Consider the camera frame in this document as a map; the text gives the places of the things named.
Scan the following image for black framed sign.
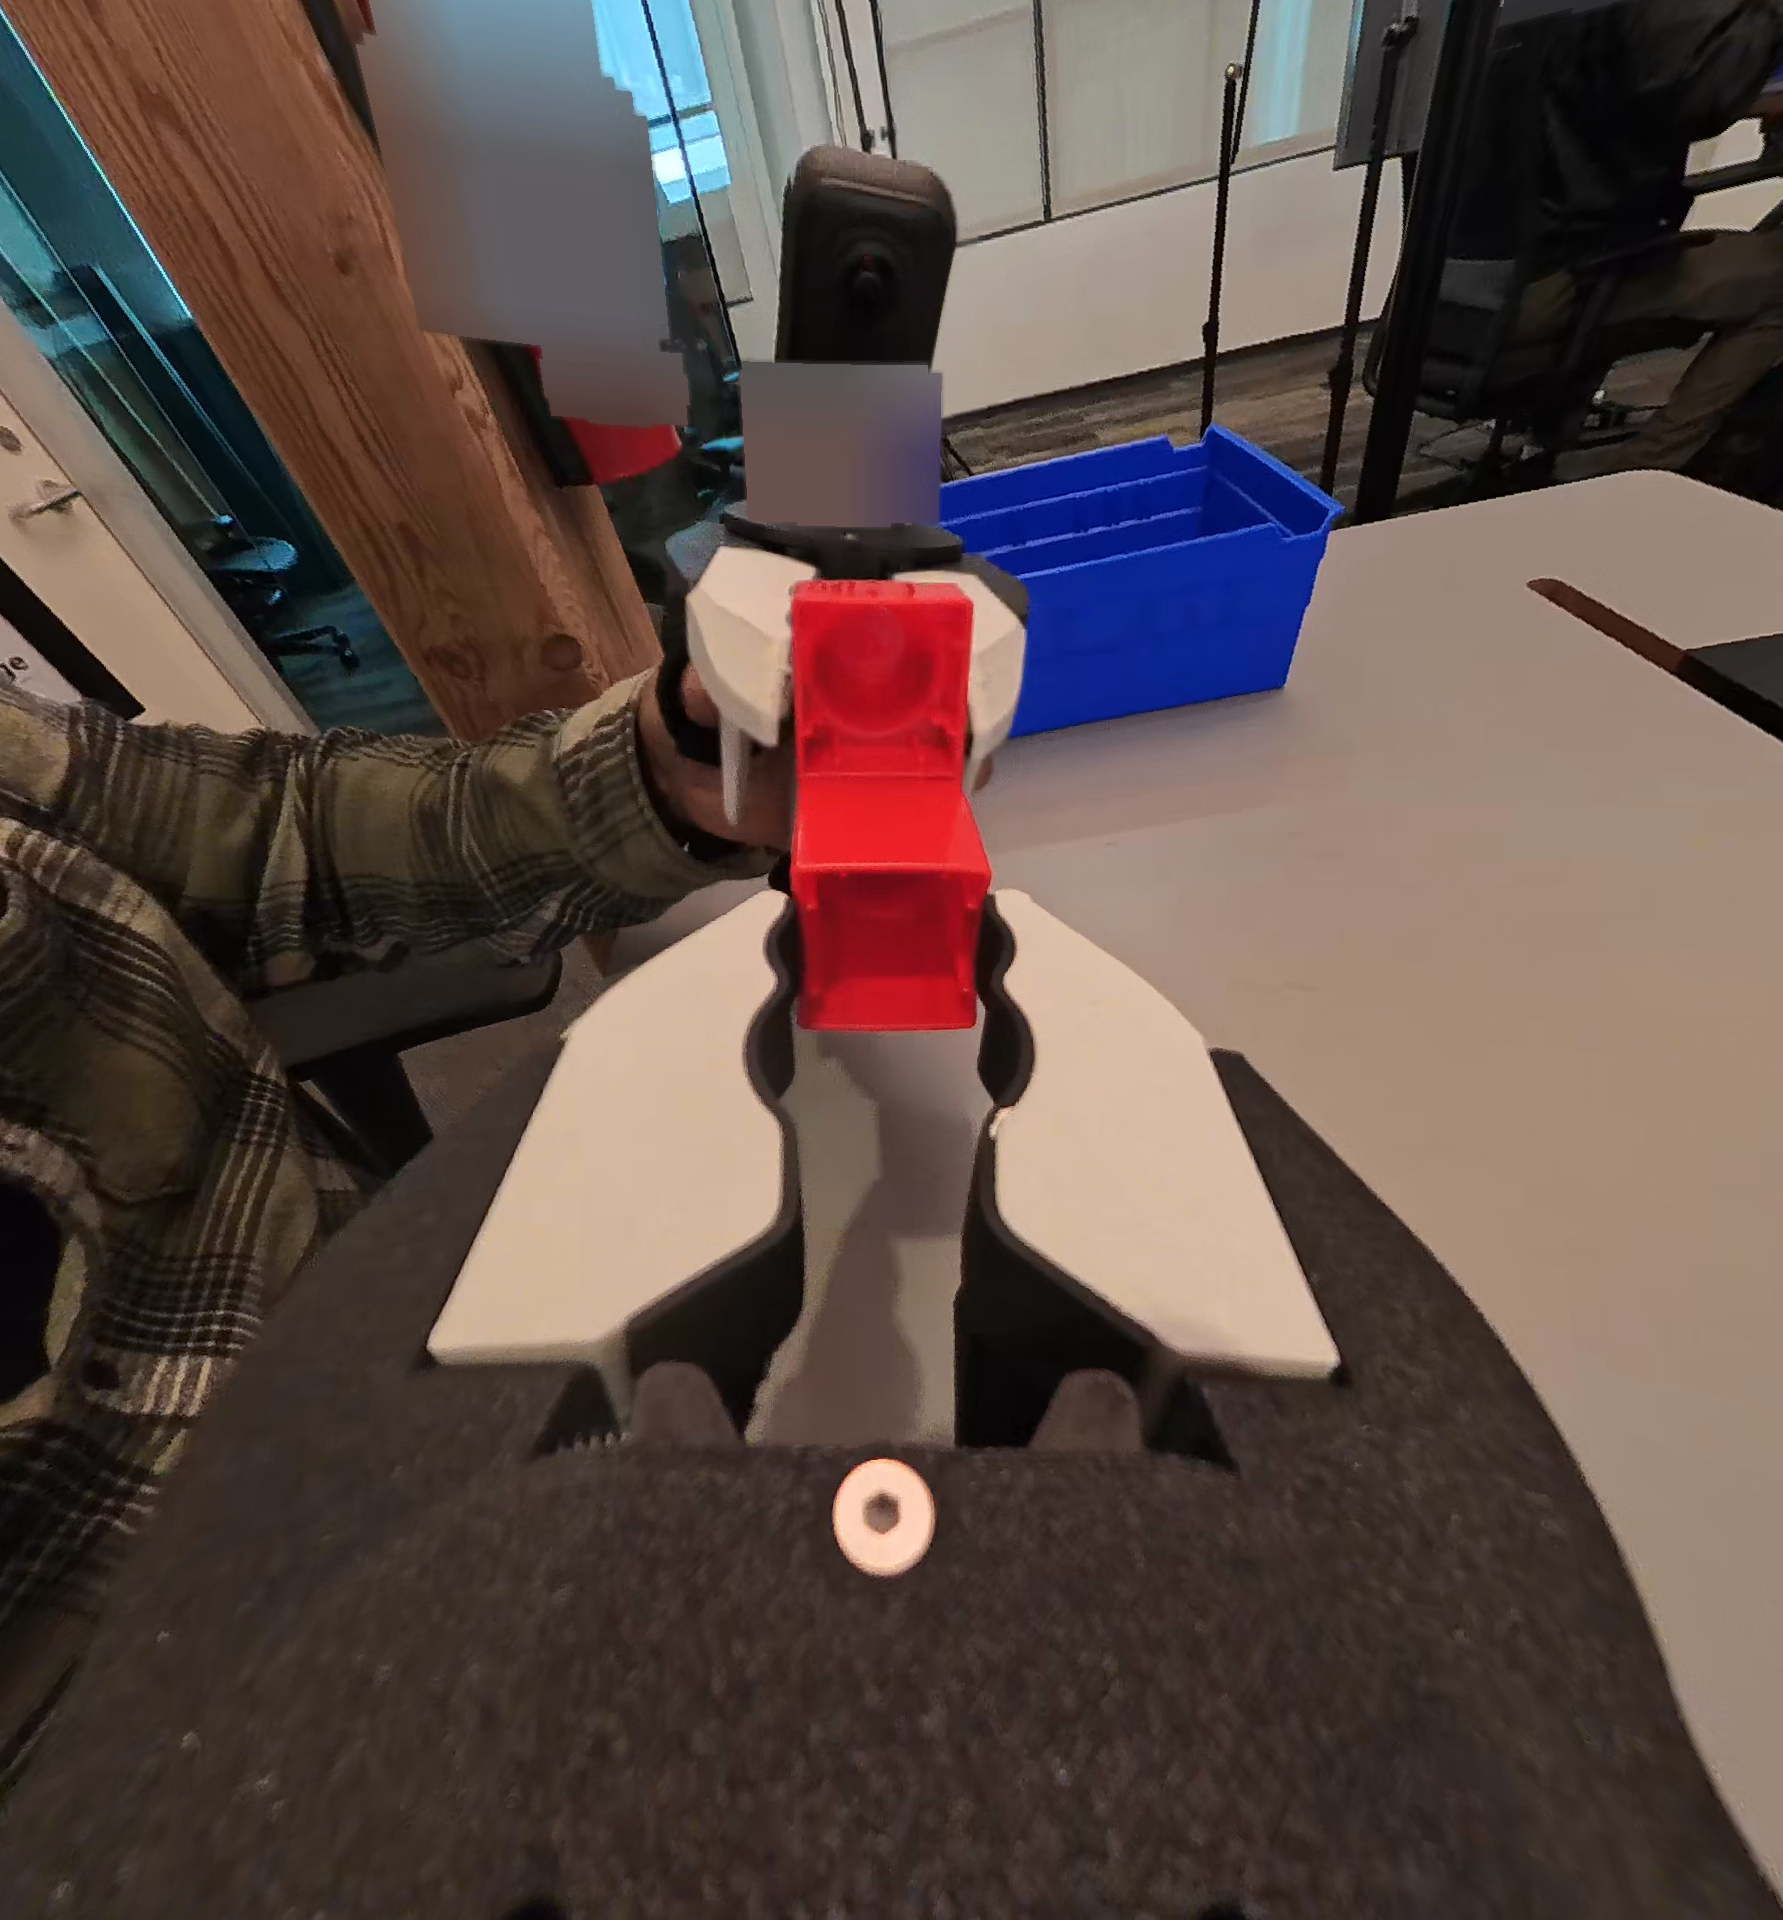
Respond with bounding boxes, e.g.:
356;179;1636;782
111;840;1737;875
0;485;146;725

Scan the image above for black desk chair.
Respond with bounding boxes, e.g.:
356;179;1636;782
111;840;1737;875
248;949;561;1181

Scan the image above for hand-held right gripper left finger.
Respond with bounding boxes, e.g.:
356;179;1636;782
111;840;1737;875
424;893;804;1449

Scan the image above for black light stand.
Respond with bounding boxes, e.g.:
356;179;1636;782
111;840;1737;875
1192;58;1247;444
1313;14;1416;455

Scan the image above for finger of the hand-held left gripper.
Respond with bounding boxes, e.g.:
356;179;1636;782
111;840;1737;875
917;557;1032;759
688;543;803;829

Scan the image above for person's plaid shirt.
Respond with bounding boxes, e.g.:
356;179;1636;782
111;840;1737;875
0;821;367;1827

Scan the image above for black office chair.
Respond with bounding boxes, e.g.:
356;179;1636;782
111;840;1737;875
208;516;362;670

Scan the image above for person's left forearm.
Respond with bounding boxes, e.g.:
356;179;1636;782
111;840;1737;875
0;644;770;994

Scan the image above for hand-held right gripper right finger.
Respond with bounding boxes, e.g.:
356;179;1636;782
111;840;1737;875
960;893;1338;1449

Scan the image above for blue plastic bin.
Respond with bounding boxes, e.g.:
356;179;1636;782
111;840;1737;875
936;424;1348;739

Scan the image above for person's left hand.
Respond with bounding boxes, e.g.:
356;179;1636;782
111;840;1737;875
639;666;804;865

